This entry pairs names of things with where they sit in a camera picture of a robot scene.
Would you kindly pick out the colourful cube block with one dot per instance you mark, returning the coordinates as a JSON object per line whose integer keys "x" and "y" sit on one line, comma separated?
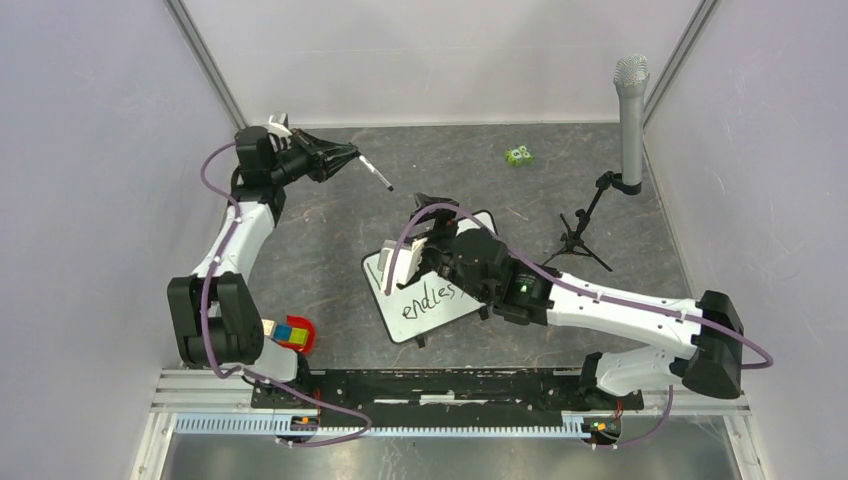
{"x": 294, "y": 337}

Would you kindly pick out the red bowl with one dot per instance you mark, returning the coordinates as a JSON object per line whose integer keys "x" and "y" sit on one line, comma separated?
{"x": 300, "y": 321}

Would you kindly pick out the beige wooden block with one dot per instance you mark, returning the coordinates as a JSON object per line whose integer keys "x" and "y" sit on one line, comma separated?
{"x": 269, "y": 327}

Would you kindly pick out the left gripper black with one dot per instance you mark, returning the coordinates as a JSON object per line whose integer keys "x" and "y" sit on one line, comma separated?
{"x": 323, "y": 168}

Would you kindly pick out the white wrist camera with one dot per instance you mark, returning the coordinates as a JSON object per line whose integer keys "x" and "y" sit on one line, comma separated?
{"x": 278, "y": 124}
{"x": 399, "y": 269}

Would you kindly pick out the green toy block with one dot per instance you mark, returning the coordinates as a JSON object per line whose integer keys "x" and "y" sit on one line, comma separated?
{"x": 519, "y": 155}

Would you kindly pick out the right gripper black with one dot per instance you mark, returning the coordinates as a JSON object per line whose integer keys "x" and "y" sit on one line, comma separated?
{"x": 443, "y": 227}

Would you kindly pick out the grey microphone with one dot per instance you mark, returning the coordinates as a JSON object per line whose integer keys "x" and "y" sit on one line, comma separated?
{"x": 631, "y": 79}

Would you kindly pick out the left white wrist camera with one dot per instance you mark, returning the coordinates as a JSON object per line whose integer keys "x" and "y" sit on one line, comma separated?
{"x": 278, "y": 124}

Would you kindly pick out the aluminium frame rail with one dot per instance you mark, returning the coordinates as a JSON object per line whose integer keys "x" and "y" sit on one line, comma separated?
{"x": 200, "y": 391}

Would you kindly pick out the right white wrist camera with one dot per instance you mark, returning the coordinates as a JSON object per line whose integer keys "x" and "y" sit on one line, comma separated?
{"x": 399, "y": 269}

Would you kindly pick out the white whiteboard black frame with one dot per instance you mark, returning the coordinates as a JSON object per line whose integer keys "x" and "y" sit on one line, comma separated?
{"x": 412, "y": 312}

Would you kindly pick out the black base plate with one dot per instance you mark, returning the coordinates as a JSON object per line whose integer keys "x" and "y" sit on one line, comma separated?
{"x": 431, "y": 398}

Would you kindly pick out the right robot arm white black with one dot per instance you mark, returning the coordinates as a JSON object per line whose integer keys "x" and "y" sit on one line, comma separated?
{"x": 693, "y": 343}

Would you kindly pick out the white marker pen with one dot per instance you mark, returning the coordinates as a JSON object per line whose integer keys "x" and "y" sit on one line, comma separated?
{"x": 373, "y": 170}

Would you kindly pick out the black microphone stand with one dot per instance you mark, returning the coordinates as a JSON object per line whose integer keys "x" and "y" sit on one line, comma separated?
{"x": 572, "y": 239}

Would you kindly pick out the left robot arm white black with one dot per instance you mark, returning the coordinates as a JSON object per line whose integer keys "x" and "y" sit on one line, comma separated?
{"x": 216, "y": 322}

